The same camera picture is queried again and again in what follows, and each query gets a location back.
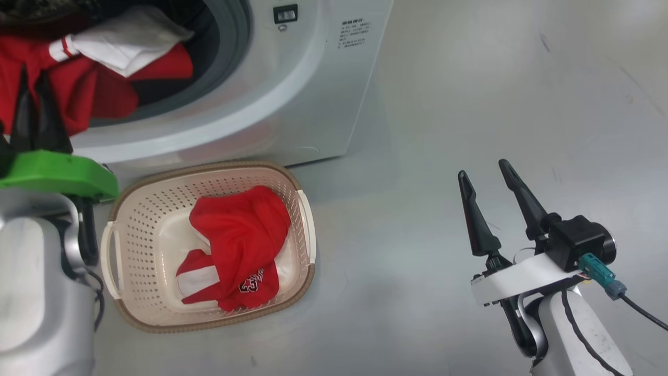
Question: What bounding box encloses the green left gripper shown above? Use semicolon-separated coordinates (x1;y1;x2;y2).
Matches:
0;65;120;202

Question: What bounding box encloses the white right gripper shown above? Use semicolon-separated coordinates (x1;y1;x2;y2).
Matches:
458;159;589;307

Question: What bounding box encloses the red and white garment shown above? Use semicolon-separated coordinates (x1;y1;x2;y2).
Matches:
0;5;195;137

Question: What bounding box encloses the red jersey with number print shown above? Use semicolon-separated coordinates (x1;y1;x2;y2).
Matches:
176;185;292;312

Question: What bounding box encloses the cream perforated laundry basket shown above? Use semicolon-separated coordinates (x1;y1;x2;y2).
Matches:
100;161;317;334

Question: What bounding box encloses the white washing machine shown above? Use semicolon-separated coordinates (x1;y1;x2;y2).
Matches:
0;0;395;167

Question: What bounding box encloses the black door latch socket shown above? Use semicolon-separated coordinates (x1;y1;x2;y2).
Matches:
273;4;299;25

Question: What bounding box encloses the black text instruction label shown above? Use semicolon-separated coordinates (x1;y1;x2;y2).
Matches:
338;20;372;49

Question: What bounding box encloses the teal cable connector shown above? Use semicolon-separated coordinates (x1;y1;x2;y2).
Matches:
579;253;627;300

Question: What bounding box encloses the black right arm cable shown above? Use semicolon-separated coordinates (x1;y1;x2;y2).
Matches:
561;287;627;376

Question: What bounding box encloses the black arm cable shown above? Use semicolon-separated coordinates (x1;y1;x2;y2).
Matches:
561;287;627;376
83;266;105;332

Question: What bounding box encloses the black camera cable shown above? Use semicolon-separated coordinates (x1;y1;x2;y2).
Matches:
618;292;668;332

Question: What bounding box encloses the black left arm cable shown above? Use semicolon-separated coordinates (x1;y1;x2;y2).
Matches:
83;266;105;332

